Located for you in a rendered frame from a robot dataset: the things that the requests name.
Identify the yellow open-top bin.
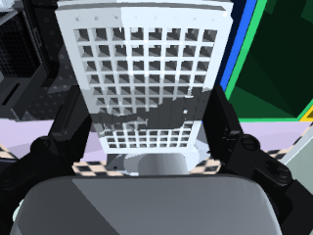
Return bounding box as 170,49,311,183
299,105,313,121

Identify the blue bin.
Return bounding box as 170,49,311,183
214,0,256,91

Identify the green bin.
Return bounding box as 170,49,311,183
225,0,313,122

